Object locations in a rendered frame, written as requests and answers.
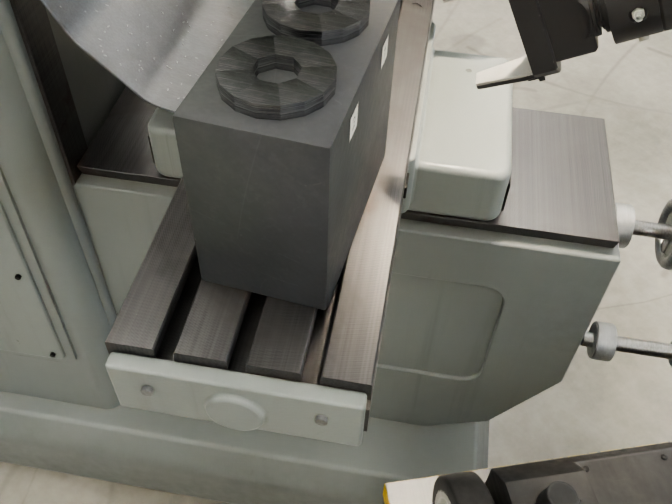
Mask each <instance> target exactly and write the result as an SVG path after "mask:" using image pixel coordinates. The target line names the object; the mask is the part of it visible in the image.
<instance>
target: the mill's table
mask: <svg viewBox="0 0 672 504"><path fill-rule="evenodd" d="M434 3H435V0H400V9H399V19H398V29H397V39H396V49H395V59H394V69H393V79H392V89H391V99H390V109H389V119H388V129H387V139H386V149H385V156H384V159H383V162H382V164H381V167H380V170H379V172H378V175H377V178H376V180H375V183H374V186H373V188H372V191H371V194H370V197H369V199H368V202H367V205H366V207H365V210H364V213H363V215H362V218H361V221H360V223H359V226H358V229H357V231H356V234H355V237H354V239H353V242H352V245H351V247H350V250H349V253H348V255H347V258H346V261H345V263H344V266H343V269H342V271H341V274H340V277H339V279H338V282H337V285H336V287H335V290H334V293H333V295H332V298H331V301H330V303H329V306H328V308H327V309H326V310H321V309H317V308H313V307H309V306H305V305H301V304H297V303H293V302H289V301H285V300H281V299H277V298H273V297H269V296H265V295H261V294H257V293H253V292H249V291H245V290H240V289H236V288H232V287H228V286H224V285H220V284H216V283H212V282H208V281H204V280H203V279H202V278H201V274H200V268H199V262H198V257H197V251H196V246H195V240H194V235H193V229H192V224H191V218H190V213H189V207H188V201H187V196H186V190H185V185H184V179H183V176H182V178H181V180H180V182H179V185H178V187H177V189H176V191H175V193H174V195H173V197H172V200H171V202H170V204H169V206H168V208H167V210H166V212H165V215H164V217H163V219H162V221H161V223H160V225H159V227H158V229H157V232H156V234H155V236H154V238H153V240H152V242H151V244H150V247H149V249H148V251H147V253H146V255H145V257H144V259H143V262H142V264H141V266H140V268H139V270H138V272H137V274H136V277H135V279H134V281H133V283H132V285H131V287H130V289H129V292H128V294H127V296H126V298H125V300H124V302H123V304H122V307H121V309H120V311H119V313H118V315H117V317H116V319H115V322H114V324H113V326H112V328H111V330H110V332H109V334H108V337H107V339H106V341H105V345H106V347H107V350H108V353H109V357H108V359H107V362H106V364H105V367H106V369H107V372H108V374H109V377H110V379H111V382H112V384H113V387H114V389H115V392H116V395H117V397H118V400H119V402H120V405H122V406H125V407H130V408H136V409H142V410H147V411H153V412H158V413H164V414H169V415H174V416H180V417H185V418H191V419H196V420H202V421H207V422H213V423H218V424H220V425H222V426H224V427H227V428H230V429H234V430H241V431H249V430H255V429H259V430H265V431H271V432H276V433H282V434H288V435H294V436H300V437H306V438H312V439H317V440H323V441H329V442H335V443H341V444H347V445H352V446H359V445H361V443H362V437H363V431H366V432H367V428H368V422H369V415H370V409H371V403H372V396H373V390H374V384H375V377H376V371H377V365H378V358H379V352H380V346H381V339H382V333H383V327H384V320H385V314H386V308H387V301H388V295H389V289H390V282H391V276H392V269H393V263H394V257H395V250H396V244H397V238H398V231H399V225H400V219H401V212H402V206H403V200H404V199H405V198H406V194H407V187H408V180H409V173H408V168H409V162H410V155H411V149H412V143H413V136H414V130H415V124H416V117H417V111H418V105H419V98H420V92H421V86H422V79H423V73H424V67H425V60H426V54H427V47H428V41H429V35H430V28H431V22H432V16H433V9H434Z"/></svg>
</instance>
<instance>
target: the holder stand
mask: <svg viewBox="0 0 672 504"><path fill-rule="evenodd" d="M399 9H400V0H255V1H254V2H253V4H252V5H251V7H250V8H249V9H248V11H247V12H246V13H245V15H244V16H243V18H242V19H241V20H240V22H239V23H238V25H237V26H236V27H235V29H234V30H233V32H232V33H231V34H230V36H229V37H228V39H227V40H226V41H225V43H224V44H223V45H222V47H221V48H220V50H219V51H218V52H217V54H216V55H215V57H214V58H213V59H212V61H211V62H210V64H209V65H208V66H207V68H206V69H205V71H204V72H203V73H202V75H201V76H200V77H199V79H198V80H197V82H196V83H195V84H194V86H193V87H192V89H191V90H190V91H189V93H188V94H187V96H186V97H185V98H184V100H183V101H182V103H181V104H180V105H179V107H178V108H177V109H176V111H175V112H174V114H173V124H174V129H175V135H176V140H177V146H178V151H179V157H180V163H181V168H182V174H183V179H184V185H185V190H186V196H187V201H188V207H189V213H190V218H191V224H192V229H193V235H194V240H195V246H196V251H197V257H198V262H199V268H200V274H201V278H202V279H203V280H204V281H208V282H212V283H216V284H220V285H224V286H228V287H232V288H236V289H240V290H245V291H249V292H253V293H257V294H261V295H265V296H269V297H273V298H277V299H281V300H285V301H289V302H293V303H297V304H301V305H305V306H309V307H313V308H317V309H321V310H326V309H327V308H328V306H329V303H330V301H331V298H332V295H333V293H334V290H335V287H336V285H337V282H338V279H339V277H340V274H341V271H342V269H343V266H344V263H345V261H346V258H347V255H348V253H349V250H350V247H351V245H352V242H353V239H354V237H355V234H356V231H357V229H358V226H359V223H360V221H361V218H362V215H363V213H364V210H365V207H366V205H367V202H368V199H369V197H370V194H371V191H372V188H373V186H374V183H375V180H376V178H377V175H378V172H379V170H380V167H381V164H382V162H383V159H384V156H385V149H386V139H387V129H388V119H389V109H390V99H391V89H392V79H393V69H394V59H395V49H396V39H397V29H398V19H399Z"/></svg>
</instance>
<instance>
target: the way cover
mask: <svg viewBox="0 0 672 504"><path fill-rule="evenodd" d="M40 1H41V2H42V3H43V5H44V6H45V7H46V8H47V10H48V11H49V12H50V14H51V15H52V16H53V17H54V19H55V20H56V21H57V23H58V24H59V25H60V26H61V28H62V29H63V30H64V32H65V33H66V34H67V35H68V36H69V37H70V38H71V40H72V41H73V42H74V43H75V44H77V45H78V46H79V47H80V48H81V49H82V50H83V51H85V52H86V53H87V54H88V55H89V56H91V57H92V58H93V59H94V60H96V61H97V62H98V63H99V64H100V65H102V66H103V67H104V68H105V69H106V70H108V71H109V72H110V73H111V74H112V75H114V76H115V77H116V78H117V79H118V80H120V81H121V82H122V83H123V84H124V85H126V86H127V87H128V88H129V89H130V90H132V91H133V92H134V93H135V94H136V95H138V96H139V97H140V98H141V99H143V100H144V101H146V102H147V103H149V104H151V105H153V106H155V107H158V108H160V109H163V110H166V111H169V112H172V113H174V112H175V111H176V109H177V108H178V107H179V105H180V104H181V103H182V101H183V100H184V99H183V97H186V96H187V94H188V93H189V91H190V90H191V89H192V87H193V86H194V84H195V83H196V82H197V80H198V79H199V77H200V76H201V75H202V73H203V72H204V71H205V69H206V68H207V66H208V65H209V64H210V62H211V61H212V59H213V58H214V57H215V55H216V54H217V52H218V51H219V50H220V48H219V47H222V45H223V44H224V43H225V41H226V40H227V39H228V37H229V36H230V34H231V33H232V32H233V30H234V29H235V27H236V26H237V25H238V23H239V22H240V20H241V19H242V18H243V16H244V15H245V13H246V12H247V11H248V9H249V8H250V7H251V5H252V4H253V2H254V0H40ZM105 4H107V5H109V6H106V5H105ZM199 4H200V5H201V6H199ZM176 5H178V6H176ZM59 6H61V7H59ZM229 7H230V8H229ZM246 7H247V8H246ZM95 10H97V11H98V12H97V11H95ZM85 11H86V12H85ZM162 11H163V13H164V14H163V13H162ZM182 13H183V14H182ZM139 14H140V16H139ZM232 19H234V20H232ZM184 21H185V23H182V22H184ZM187 21H188V24H187ZM212 21H214V22H212ZM127 24H128V27H127ZM211 24H212V25H211ZM108 25H110V26H109V27H107V26H108ZM146 26H148V27H146ZM189 26H191V27H189ZM173 29H174V31H173ZM206 29H208V30H206ZM104 31H106V32H104ZM188 31H189V33H188ZM217 31H220V32H218V33H217ZM129 32H130V33H132V35H131V34H129ZM160 35H161V36H162V37H160ZM205 35H207V36H205ZM98 38H99V39H101V40H99V39H98ZM222 39H223V40H222ZM181 40H183V41H181ZM221 40H222V41H221ZM146 42H148V43H146ZM183 43H184V44H183ZM138 44H139V46H138ZM100 45H101V47H100ZM127 49H129V51H128V50H127ZM102 50H103V52H102ZM117 50H119V51H117ZM104 55H106V56H104ZM185 55H186V57H185ZM154 57H155V58H156V59H155V60H153V58H154ZM195 57H197V58H198V59H195ZM140 60H141V61H140ZM176 61H178V64H177V63H176ZM120 63H121V65H120ZM139 64H140V66H139ZM166 65H168V67H170V68H172V69H170V68H168V67H167V66H166ZM202 65H204V66H202ZM141 67H142V68H143V70H142V69H141ZM138 69H140V72H139V71H138ZM202 70H203V71H202ZM187 74H189V75H191V76H189V75H187ZM195 74H196V75H198V76H196V75H195ZM136 79H137V81H136ZM171 83H172V84H171ZM181 83H182V85H181ZM167 89H169V90H168V91H167ZM177 98H180V99H177Z"/></svg>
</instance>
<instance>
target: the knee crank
mask: <svg viewBox="0 0 672 504"><path fill-rule="evenodd" d="M580 344H581V346H586V347H587V353H588V356H589V358H590V359H595V360H601V361H607V362H609V361H610V360H612V358H613V357H614V354H615V351H618V352H625V353H631V354H638V355H644V356H651V357H657V358H664V359H668V361H669V364H670V366H671V367H672V341H671V343H670V344H668V343H661V342H655V341H648V340H641V339H635V338H628V337H621V336H617V329H616V326H615V325H614V324H612V323H605V322H599V321H595V322H593V323H592V325H591V327H590V329H589V332H588V331H586V333H585V335H584V337H583V339H582V341H581V343H580Z"/></svg>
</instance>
